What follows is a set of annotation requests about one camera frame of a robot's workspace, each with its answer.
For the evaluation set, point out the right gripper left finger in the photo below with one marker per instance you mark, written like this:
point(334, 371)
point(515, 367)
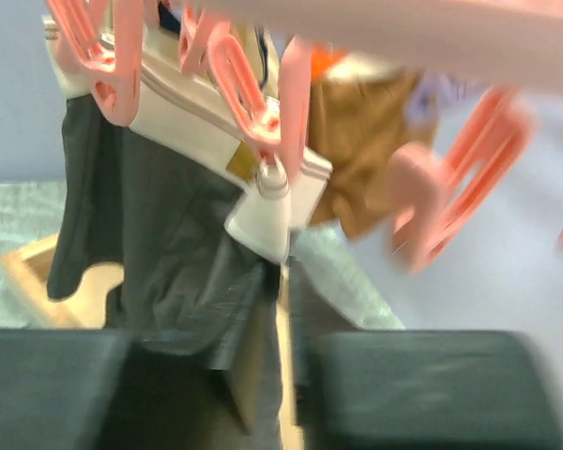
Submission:
point(218, 383)

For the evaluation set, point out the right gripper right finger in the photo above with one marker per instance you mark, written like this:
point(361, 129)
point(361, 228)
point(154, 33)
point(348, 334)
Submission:
point(326, 366)

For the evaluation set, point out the dark grey underwear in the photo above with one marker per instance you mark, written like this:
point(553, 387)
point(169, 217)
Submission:
point(161, 216)

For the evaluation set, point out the pink round clip hanger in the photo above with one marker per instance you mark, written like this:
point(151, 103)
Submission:
point(191, 80)

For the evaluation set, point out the brown hanging underwear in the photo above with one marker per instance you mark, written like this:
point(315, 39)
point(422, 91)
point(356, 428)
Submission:
point(357, 122)

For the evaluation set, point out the beige hanging underwear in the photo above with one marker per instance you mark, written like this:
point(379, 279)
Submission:
point(259, 48)

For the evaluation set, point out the wooden clothes rack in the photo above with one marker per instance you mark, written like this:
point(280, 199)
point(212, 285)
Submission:
point(26, 272)

